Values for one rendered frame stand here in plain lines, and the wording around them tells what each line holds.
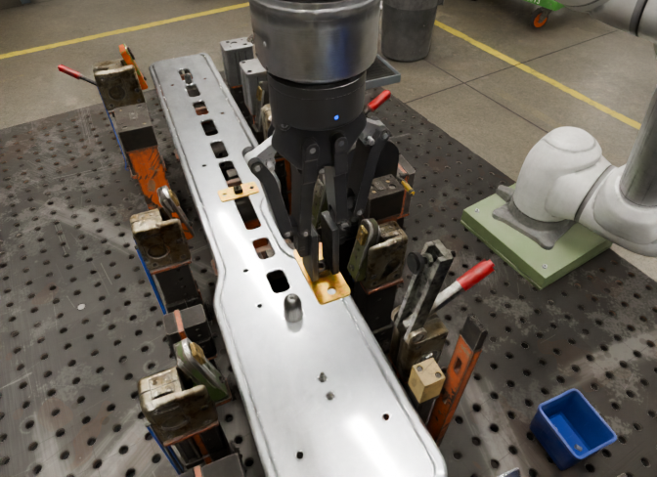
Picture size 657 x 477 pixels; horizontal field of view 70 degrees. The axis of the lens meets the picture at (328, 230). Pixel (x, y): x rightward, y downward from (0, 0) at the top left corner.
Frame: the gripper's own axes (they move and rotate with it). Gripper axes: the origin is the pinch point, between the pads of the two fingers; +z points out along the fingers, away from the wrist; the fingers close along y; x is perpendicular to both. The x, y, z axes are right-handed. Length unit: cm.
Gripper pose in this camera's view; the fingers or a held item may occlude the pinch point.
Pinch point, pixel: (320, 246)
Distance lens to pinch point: 49.4
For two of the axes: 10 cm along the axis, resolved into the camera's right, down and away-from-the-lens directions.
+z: 0.0, 7.1, 7.1
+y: -9.2, 2.8, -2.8
